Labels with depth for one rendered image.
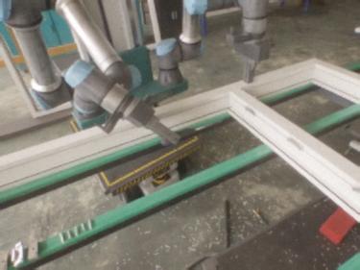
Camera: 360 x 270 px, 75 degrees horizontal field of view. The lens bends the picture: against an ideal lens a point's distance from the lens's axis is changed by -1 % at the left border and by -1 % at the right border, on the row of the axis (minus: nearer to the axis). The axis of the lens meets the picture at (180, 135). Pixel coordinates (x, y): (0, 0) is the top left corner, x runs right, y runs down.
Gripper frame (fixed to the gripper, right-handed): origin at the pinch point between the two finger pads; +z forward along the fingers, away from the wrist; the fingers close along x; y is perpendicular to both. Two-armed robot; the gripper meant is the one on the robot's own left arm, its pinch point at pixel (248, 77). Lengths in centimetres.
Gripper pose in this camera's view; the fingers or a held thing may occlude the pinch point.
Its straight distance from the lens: 93.5
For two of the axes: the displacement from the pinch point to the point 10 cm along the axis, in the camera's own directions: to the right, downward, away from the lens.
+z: 0.8, 7.8, 6.3
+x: -4.2, -5.4, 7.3
